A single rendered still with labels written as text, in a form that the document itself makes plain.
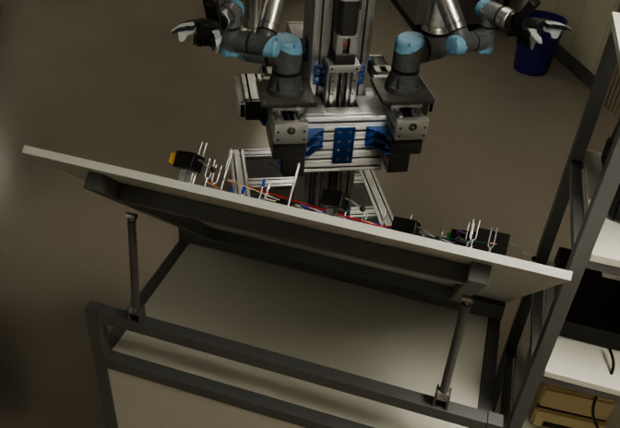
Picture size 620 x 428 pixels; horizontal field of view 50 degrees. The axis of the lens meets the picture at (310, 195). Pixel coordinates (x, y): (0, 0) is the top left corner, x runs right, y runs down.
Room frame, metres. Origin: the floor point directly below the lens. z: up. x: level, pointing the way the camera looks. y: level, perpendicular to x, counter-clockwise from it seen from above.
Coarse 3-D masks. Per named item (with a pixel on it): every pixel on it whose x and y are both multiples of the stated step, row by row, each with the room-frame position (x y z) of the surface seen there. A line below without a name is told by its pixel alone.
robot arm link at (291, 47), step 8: (280, 32) 2.49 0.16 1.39; (280, 40) 2.43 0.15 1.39; (288, 40) 2.44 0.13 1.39; (296, 40) 2.46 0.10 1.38; (280, 48) 2.40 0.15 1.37; (288, 48) 2.40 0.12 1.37; (296, 48) 2.42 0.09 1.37; (280, 56) 2.40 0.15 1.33; (288, 56) 2.40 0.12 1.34; (296, 56) 2.42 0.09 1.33; (272, 64) 2.42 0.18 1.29; (280, 64) 2.40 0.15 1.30; (288, 64) 2.40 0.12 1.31; (296, 64) 2.42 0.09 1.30; (280, 72) 2.40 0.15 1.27; (288, 72) 2.40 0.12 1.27; (296, 72) 2.42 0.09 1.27
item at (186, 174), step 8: (176, 152) 1.33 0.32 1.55; (184, 152) 1.32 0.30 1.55; (192, 152) 1.31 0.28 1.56; (176, 160) 1.31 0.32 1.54; (184, 160) 1.31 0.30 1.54; (192, 160) 1.30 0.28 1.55; (200, 160) 1.31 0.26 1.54; (184, 168) 1.30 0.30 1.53; (192, 168) 1.29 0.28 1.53; (200, 168) 1.31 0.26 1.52; (184, 176) 1.29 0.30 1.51
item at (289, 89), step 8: (272, 72) 2.44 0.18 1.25; (272, 80) 2.42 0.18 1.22; (280, 80) 2.40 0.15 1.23; (288, 80) 2.40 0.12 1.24; (296, 80) 2.42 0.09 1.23; (272, 88) 2.41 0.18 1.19; (280, 88) 2.39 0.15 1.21; (288, 88) 2.39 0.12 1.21; (296, 88) 2.41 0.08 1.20; (272, 96) 2.40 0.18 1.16; (280, 96) 2.38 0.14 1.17; (288, 96) 2.38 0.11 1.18; (296, 96) 2.40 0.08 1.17
